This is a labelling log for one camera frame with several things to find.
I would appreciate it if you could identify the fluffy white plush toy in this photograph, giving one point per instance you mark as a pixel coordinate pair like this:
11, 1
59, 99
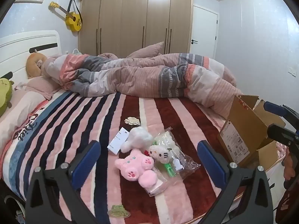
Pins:
137, 136

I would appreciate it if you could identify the white fabric flower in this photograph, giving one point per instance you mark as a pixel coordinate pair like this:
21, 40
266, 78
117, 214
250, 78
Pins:
132, 120

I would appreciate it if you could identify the white wall switch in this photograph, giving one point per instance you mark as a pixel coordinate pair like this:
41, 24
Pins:
292, 71

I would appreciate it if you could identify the pale pink pillow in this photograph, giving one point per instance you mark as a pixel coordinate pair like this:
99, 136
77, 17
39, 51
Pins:
16, 112

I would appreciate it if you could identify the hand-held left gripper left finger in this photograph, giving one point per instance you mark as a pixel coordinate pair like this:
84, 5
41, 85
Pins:
87, 158

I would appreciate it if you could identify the pink ribbed pillow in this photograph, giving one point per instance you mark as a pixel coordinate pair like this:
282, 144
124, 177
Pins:
146, 50
39, 85

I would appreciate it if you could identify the dark red floral cloth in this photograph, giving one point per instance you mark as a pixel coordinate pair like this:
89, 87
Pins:
288, 205

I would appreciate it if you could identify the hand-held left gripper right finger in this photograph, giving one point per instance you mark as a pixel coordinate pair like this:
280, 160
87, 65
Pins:
210, 160

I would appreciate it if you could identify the clear plastic bag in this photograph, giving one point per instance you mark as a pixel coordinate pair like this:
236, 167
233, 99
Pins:
157, 186

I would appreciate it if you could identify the green frog patch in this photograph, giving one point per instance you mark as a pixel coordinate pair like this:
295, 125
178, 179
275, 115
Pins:
118, 211

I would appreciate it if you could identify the brown cardboard box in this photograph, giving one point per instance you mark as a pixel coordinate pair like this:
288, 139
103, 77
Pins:
243, 135

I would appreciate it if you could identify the beige wooden wardrobe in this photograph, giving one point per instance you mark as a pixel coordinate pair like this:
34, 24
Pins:
135, 16

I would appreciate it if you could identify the green avocado plush pillow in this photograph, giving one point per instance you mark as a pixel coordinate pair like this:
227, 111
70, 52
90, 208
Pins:
5, 93

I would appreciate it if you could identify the striped fleece blanket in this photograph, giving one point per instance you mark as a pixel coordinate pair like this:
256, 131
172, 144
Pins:
77, 121

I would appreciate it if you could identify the white door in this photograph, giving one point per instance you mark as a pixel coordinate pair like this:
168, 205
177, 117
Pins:
204, 28

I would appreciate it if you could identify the white cat plush toy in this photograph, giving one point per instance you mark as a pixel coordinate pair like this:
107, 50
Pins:
158, 154

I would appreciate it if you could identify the pink grey striped duvet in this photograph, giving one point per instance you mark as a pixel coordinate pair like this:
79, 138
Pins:
140, 77

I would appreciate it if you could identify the white bed headboard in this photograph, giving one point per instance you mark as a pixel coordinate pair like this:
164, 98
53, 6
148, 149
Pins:
25, 44

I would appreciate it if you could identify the pink plush toy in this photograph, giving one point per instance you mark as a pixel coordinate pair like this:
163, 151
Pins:
134, 165

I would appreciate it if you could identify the brown donut cushion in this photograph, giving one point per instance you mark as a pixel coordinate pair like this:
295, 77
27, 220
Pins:
32, 65

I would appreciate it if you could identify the yellow toy guitar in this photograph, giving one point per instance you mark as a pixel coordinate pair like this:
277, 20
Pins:
73, 21

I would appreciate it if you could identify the bagged cream plush bouquet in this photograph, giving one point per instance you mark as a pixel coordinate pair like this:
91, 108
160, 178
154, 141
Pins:
167, 140

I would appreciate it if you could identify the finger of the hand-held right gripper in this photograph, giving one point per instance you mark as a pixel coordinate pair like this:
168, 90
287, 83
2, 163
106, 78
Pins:
280, 131
272, 107

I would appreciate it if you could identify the white paper card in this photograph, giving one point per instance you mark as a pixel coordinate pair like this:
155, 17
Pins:
118, 141

